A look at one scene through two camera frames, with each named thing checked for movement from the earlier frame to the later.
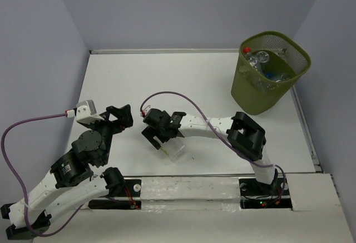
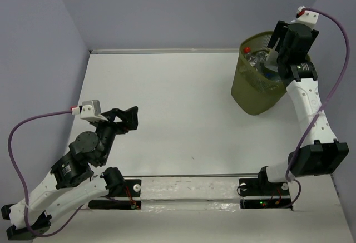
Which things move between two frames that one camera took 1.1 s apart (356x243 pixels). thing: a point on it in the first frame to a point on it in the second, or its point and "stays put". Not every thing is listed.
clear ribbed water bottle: x=262 y=56 stays put
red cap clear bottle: x=248 y=54 stays put
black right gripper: x=151 y=131 to x=278 y=32
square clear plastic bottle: x=174 y=148 to x=271 y=59
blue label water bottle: x=270 y=75 stays put
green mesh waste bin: x=253 y=94 stays put
